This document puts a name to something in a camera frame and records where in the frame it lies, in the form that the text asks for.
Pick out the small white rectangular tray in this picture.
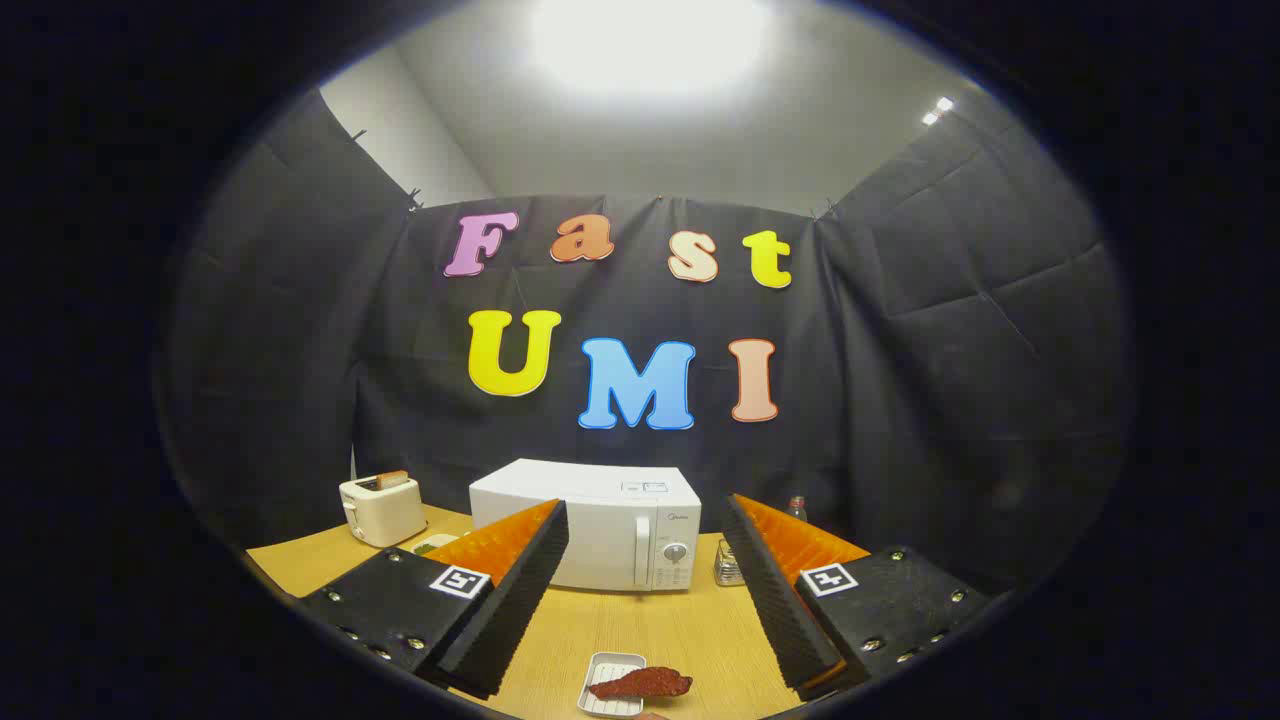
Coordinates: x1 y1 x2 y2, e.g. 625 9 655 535
577 652 648 719

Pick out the black backdrop cloth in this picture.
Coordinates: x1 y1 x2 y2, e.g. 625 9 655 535
160 90 1136 601

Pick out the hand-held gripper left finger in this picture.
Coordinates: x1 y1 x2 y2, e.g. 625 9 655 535
297 498 571 701

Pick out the cream bread toaster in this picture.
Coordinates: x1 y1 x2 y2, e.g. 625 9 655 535
339 472 429 548

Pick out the white toaster oven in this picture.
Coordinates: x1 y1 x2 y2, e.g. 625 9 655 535
469 459 703 593

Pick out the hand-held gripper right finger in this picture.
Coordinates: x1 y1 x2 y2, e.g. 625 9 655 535
722 493 991 703

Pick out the brown meat piece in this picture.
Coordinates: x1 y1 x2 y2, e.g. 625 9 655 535
588 667 694 700

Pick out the bright ceiling lamp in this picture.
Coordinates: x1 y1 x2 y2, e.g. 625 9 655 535
530 0 771 96

